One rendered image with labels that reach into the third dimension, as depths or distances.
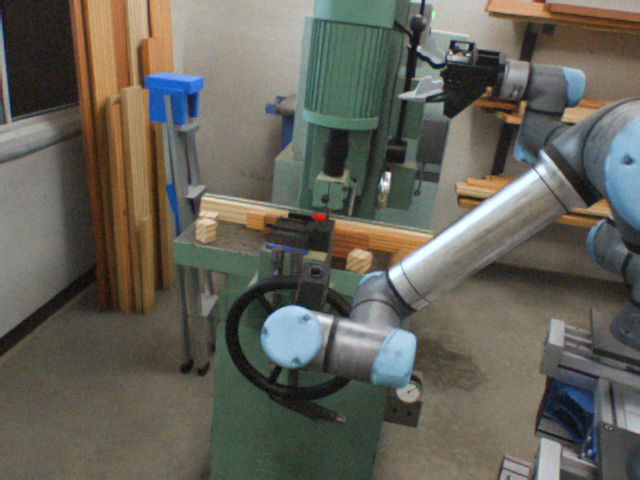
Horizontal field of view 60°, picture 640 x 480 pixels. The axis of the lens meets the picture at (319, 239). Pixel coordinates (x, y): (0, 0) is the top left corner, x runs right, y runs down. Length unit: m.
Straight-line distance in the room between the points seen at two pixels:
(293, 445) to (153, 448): 0.68
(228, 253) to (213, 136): 2.58
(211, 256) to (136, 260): 1.40
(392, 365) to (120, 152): 1.98
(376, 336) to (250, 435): 0.90
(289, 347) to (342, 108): 0.67
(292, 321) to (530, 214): 0.33
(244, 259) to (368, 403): 0.47
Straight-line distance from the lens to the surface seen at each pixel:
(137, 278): 2.72
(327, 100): 1.23
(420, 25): 1.19
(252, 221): 1.42
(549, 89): 1.19
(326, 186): 1.30
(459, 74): 1.16
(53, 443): 2.16
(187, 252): 1.33
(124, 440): 2.13
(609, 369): 1.46
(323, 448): 1.53
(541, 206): 0.75
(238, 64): 3.71
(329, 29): 1.22
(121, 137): 2.51
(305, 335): 0.68
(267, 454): 1.58
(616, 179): 0.60
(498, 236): 0.76
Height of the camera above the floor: 1.43
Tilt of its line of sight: 22 degrees down
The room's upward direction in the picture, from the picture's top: 7 degrees clockwise
